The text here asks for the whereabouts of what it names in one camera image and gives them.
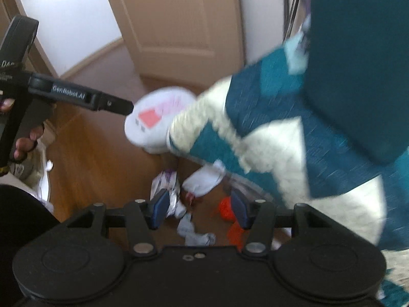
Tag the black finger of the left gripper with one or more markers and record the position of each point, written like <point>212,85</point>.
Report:
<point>114,104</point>

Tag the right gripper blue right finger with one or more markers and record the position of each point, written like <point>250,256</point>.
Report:
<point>242,209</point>

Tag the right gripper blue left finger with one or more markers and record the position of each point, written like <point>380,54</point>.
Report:
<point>158,209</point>

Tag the orange spiky mesh trash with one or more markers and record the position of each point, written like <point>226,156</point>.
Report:
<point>235,234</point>

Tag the white tissue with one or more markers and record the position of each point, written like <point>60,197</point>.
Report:
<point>187,231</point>

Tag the left gloved hand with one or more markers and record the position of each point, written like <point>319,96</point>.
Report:
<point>14,148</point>

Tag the purple white wrapper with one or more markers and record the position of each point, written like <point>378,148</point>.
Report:
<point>168,180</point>

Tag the white round paper package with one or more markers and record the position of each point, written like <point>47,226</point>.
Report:
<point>147,126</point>

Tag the teal white zigzag blanket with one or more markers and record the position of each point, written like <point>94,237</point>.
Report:
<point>258,125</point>

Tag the beige wooden door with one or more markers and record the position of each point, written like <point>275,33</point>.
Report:
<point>186,41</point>

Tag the black metal stand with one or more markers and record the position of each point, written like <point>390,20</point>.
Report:
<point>289,14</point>

